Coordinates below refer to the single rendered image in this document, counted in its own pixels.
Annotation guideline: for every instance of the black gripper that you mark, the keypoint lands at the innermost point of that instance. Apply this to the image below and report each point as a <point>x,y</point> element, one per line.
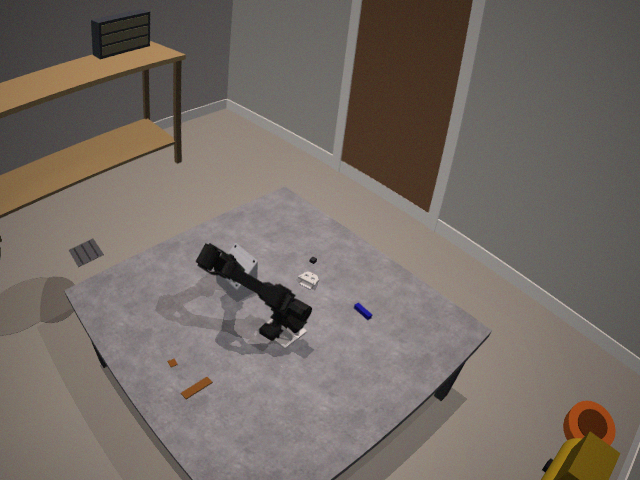
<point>272,330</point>

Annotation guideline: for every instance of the brown flat rectangular plate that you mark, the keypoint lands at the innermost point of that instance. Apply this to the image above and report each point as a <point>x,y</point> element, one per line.
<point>196,387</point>

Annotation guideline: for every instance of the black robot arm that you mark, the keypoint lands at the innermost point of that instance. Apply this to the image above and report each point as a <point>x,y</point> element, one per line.
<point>276,296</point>

